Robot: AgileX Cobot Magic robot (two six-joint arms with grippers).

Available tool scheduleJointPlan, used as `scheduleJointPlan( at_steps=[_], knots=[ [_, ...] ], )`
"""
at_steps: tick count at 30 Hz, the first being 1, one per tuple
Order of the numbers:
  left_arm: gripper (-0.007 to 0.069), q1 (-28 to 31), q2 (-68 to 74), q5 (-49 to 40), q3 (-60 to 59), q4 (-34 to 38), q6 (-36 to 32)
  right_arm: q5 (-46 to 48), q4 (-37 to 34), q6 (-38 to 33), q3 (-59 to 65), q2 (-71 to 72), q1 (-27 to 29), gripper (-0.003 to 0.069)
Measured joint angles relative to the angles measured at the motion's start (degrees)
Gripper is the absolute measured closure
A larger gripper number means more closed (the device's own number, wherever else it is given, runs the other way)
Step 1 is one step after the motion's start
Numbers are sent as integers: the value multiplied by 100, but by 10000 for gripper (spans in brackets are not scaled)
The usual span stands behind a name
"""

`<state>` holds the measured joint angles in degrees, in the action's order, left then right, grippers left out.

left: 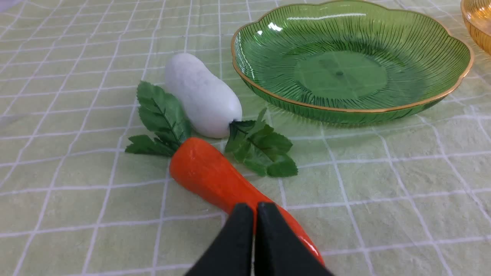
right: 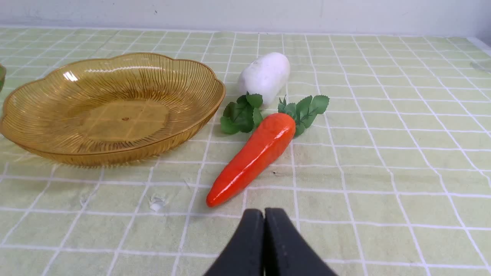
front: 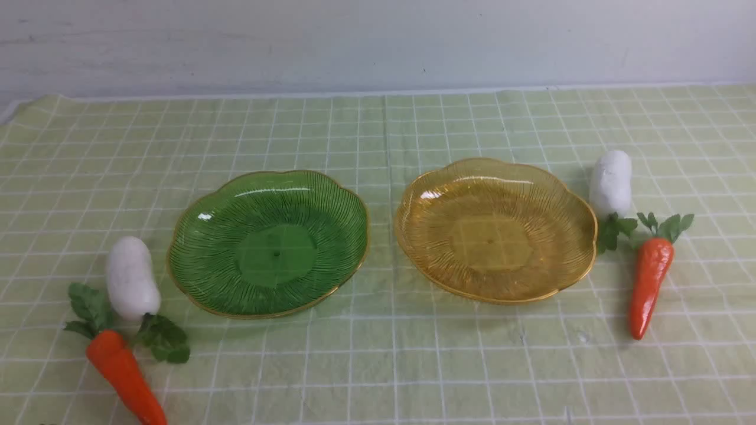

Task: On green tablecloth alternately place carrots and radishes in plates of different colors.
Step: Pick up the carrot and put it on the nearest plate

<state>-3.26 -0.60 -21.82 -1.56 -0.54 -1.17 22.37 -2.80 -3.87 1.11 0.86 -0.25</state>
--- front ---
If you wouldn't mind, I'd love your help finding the green ribbed glass plate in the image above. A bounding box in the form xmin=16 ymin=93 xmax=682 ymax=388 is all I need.
xmin=165 ymin=170 xmax=370 ymax=319

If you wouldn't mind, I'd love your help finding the amber ribbed glass plate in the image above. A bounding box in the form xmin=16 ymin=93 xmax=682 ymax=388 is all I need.
xmin=393 ymin=157 xmax=598 ymax=305

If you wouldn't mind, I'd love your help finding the orange carrot with leaves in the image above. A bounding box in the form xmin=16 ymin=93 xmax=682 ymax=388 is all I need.
xmin=627 ymin=212 xmax=695 ymax=341
xmin=64 ymin=282 xmax=168 ymax=424

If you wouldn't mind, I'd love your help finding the white radish with leaves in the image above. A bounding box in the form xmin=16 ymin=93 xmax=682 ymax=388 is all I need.
xmin=106 ymin=236 xmax=191 ymax=364
xmin=589 ymin=150 xmax=638 ymax=254

